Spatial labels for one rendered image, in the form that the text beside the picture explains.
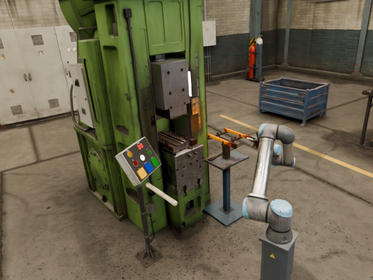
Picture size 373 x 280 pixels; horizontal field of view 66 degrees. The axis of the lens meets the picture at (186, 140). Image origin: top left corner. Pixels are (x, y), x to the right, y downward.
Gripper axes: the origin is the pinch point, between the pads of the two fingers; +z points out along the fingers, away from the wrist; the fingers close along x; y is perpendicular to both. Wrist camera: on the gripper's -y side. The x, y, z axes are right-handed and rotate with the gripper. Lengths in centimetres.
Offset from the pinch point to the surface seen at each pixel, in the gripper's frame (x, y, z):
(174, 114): -67, -34, 31
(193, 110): -33, -27, 45
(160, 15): -63, -118, 46
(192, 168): -54, 26, 25
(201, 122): -21, -9, 48
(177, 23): -45, -111, 47
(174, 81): -64, -64, 31
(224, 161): -20.1, 26.4, 14.6
